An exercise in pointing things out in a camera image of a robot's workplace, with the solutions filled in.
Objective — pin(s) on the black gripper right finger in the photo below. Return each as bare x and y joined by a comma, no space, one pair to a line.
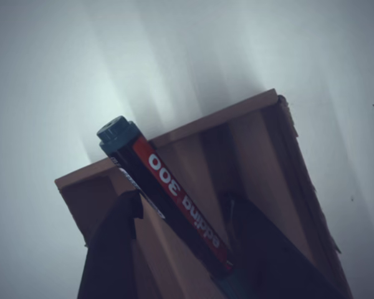
268,264

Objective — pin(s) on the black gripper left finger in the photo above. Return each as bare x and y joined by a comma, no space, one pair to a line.
109,249

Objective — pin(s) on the green edding marker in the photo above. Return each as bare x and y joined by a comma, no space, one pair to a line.
162,174

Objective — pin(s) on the brown cardboard box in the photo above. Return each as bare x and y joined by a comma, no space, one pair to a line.
268,155

